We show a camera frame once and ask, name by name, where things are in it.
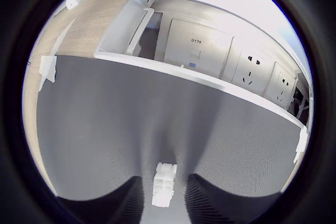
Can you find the white power socket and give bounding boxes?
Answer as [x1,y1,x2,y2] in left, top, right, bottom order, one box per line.
[269,61,299,104]
[232,47,276,95]

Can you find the cable duct channel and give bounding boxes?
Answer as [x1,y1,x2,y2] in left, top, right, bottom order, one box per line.
[93,0,315,128]

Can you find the white data socket panel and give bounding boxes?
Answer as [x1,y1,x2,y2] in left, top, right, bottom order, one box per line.
[163,18,235,78]

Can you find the dark grey mat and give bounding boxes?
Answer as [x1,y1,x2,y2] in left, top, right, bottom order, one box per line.
[35,55,306,224]

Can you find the small white plastic terminal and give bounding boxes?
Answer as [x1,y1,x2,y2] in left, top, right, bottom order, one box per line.
[151,162,177,208]

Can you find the white masking tape piece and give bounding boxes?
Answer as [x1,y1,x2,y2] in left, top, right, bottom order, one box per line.
[294,126,310,165]
[38,54,58,91]

